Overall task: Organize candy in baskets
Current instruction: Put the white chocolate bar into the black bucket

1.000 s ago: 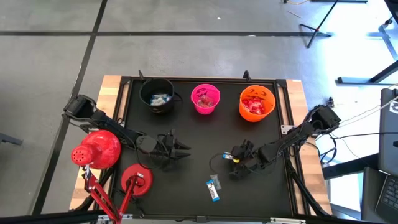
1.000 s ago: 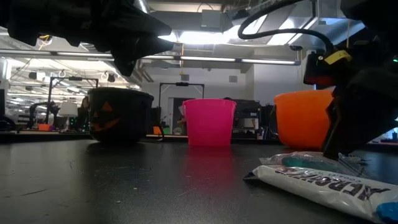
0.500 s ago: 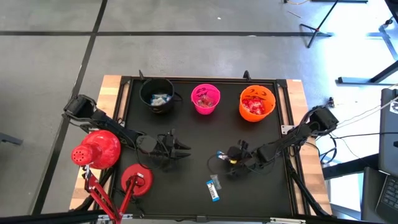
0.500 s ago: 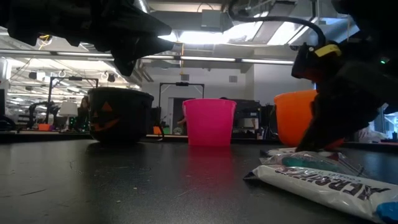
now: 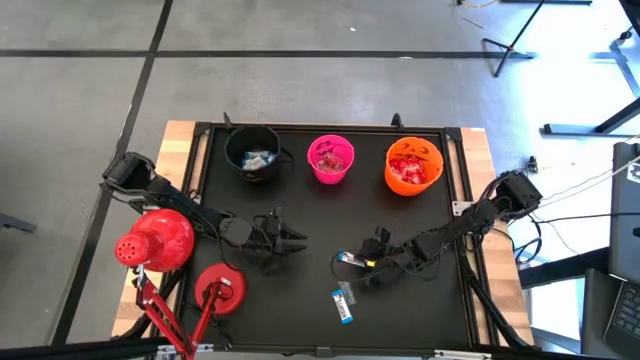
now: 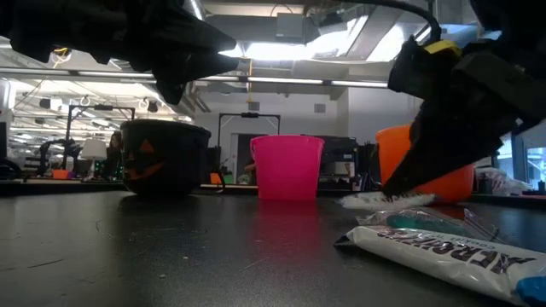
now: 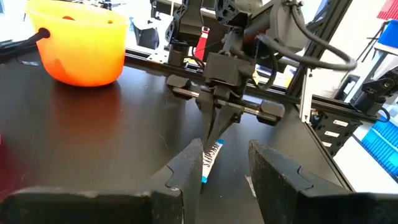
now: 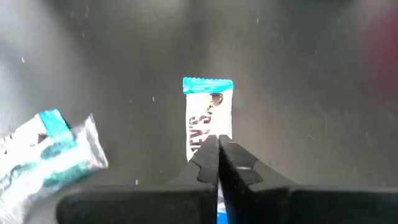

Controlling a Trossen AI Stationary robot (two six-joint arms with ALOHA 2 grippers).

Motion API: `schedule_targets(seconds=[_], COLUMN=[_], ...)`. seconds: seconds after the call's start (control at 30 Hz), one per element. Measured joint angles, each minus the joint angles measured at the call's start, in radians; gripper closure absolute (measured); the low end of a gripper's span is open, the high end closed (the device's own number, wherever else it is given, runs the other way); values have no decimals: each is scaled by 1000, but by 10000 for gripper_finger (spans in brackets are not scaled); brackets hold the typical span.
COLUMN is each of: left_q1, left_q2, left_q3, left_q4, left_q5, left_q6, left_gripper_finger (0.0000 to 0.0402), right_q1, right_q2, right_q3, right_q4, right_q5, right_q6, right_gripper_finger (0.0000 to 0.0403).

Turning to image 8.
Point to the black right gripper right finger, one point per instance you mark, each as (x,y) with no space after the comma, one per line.
(311,205)

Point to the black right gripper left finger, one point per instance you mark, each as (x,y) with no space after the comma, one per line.
(140,205)

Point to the clear bag teal candy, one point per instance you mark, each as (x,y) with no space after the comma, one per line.
(90,149)

